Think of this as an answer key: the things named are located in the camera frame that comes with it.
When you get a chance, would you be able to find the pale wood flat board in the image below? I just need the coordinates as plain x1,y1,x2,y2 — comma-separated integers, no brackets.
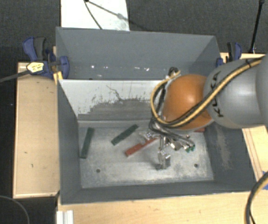
12,61,62,199

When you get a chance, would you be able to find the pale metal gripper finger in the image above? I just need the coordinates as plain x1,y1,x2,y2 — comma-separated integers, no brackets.
138,131,157,142
155,150,172,171

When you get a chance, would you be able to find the grey metal bin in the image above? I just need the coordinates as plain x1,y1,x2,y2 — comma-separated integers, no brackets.
55,26,257,205

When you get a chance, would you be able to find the dark green flat block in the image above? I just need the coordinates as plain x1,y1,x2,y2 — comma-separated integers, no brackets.
78,127,95,159
110,124,140,146

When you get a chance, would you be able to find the red-brown flat block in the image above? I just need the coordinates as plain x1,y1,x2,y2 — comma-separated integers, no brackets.
124,138,159,157

